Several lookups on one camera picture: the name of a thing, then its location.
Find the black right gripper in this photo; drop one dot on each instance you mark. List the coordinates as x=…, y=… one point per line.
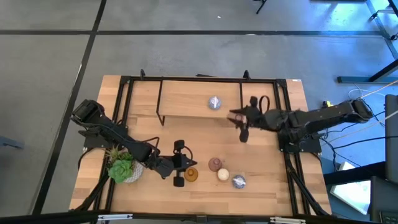
x=255, y=116

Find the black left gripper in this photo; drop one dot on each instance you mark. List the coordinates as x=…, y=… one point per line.
x=179, y=163

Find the pink ribbed glass candle holder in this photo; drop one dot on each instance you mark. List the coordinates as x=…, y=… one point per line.
x=237, y=118
x=215, y=164

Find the amber ribbed glass candle holder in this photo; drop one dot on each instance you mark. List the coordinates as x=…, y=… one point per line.
x=191, y=175

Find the blue white glass candle holder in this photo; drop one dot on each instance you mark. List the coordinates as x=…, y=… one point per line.
x=214, y=102

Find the red patterned votive candle bowl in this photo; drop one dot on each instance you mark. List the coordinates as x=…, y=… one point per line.
x=223, y=174

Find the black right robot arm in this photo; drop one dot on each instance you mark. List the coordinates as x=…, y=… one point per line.
x=326, y=116

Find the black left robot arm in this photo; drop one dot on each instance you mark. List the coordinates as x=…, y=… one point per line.
x=109, y=130

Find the wooden shelf riser black legs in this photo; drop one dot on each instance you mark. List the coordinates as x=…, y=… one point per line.
x=186, y=99

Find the green succulent in white pot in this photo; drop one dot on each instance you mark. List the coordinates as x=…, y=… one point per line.
x=121, y=169

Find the black tripod leg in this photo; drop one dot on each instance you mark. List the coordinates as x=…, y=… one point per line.
x=261, y=4

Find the black bar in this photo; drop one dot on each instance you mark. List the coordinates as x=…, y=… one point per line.
x=354, y=174

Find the white panel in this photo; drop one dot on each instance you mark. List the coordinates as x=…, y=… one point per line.
x=351, y=193

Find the dark grey cabinet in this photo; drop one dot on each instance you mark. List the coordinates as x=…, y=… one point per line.
x=391, y=140

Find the black overhead beam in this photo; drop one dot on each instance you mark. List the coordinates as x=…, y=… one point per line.
x=46, y=217

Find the black box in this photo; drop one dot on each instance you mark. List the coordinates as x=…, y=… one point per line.
x=384, y=202

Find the grey metal desk leg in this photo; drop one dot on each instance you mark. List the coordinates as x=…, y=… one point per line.
x=392, y=46

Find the grey floor object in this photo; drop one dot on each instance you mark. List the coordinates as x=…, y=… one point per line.
x=9, y=143

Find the black aluminium table frame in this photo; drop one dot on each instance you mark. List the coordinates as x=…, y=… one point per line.
x=202, y=79

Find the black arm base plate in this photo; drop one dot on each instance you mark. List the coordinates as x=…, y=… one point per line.
x=306, y=147
x=93, y=143

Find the silver bracket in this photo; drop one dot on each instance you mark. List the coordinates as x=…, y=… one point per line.
x=287, y=220
x=115, y=216

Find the blue desk foot frame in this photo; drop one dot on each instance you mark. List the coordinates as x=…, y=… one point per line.
x=357, y=79

